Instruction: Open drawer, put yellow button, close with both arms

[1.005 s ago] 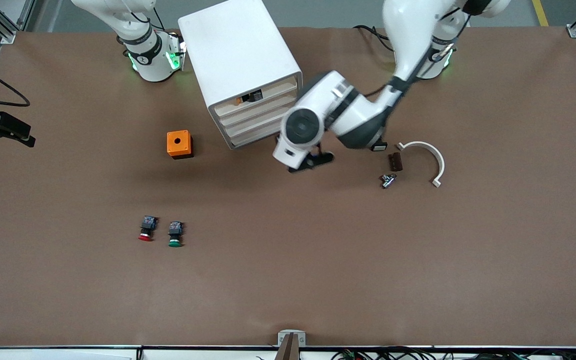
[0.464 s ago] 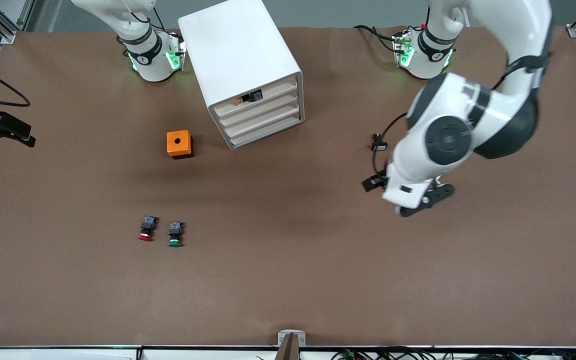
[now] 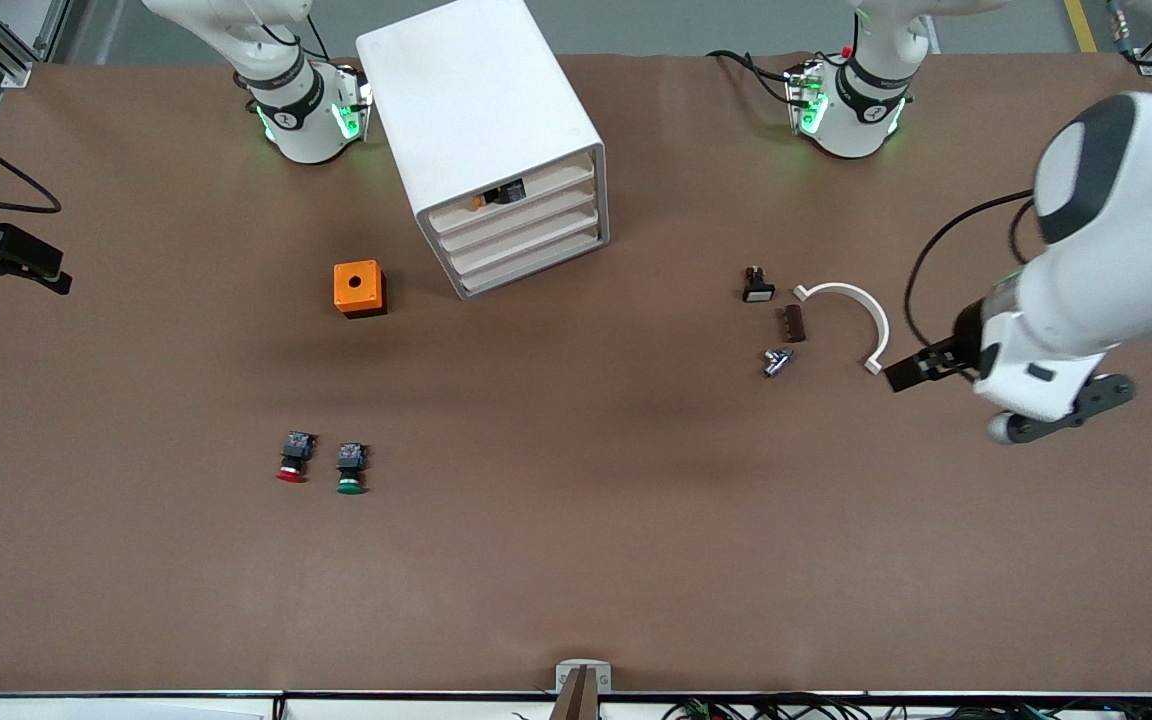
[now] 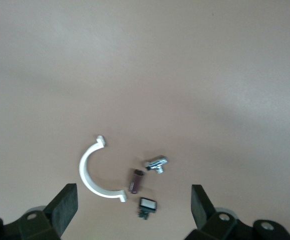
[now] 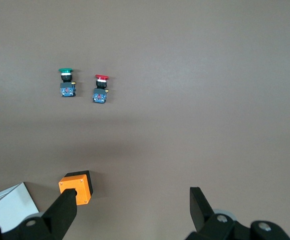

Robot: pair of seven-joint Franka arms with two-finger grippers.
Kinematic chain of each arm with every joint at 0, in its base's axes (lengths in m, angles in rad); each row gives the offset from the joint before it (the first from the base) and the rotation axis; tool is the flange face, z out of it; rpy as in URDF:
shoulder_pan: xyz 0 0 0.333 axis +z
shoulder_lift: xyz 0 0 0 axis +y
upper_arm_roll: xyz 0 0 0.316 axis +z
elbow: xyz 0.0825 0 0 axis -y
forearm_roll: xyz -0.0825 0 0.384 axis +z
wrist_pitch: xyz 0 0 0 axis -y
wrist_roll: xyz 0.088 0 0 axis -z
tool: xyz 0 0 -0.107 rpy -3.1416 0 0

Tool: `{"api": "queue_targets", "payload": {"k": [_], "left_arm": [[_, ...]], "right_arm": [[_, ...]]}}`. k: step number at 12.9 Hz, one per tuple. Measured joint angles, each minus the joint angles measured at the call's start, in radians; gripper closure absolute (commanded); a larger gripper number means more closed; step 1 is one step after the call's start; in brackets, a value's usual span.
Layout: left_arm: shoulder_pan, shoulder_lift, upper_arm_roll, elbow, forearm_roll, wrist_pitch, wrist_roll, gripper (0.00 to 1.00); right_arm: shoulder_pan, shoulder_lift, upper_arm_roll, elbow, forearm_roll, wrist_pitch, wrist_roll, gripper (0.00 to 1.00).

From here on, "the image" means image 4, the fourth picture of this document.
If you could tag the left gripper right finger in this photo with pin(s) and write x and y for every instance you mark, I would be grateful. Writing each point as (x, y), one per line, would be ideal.
(201, 207)

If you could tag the black white square pushbutton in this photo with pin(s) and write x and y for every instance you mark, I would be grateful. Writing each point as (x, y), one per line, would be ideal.
(148, 203)

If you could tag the white semicircular clamp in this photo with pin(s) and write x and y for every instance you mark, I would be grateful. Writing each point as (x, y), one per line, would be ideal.
(85, 175)

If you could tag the brown terminal block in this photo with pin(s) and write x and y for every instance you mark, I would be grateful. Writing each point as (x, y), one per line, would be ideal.
(136, 181)

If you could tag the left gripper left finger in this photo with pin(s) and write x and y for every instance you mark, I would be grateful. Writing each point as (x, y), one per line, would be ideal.
(62, 210)

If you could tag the silver metal fitting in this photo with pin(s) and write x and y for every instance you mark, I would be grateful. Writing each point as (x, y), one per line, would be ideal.
(156, 162)

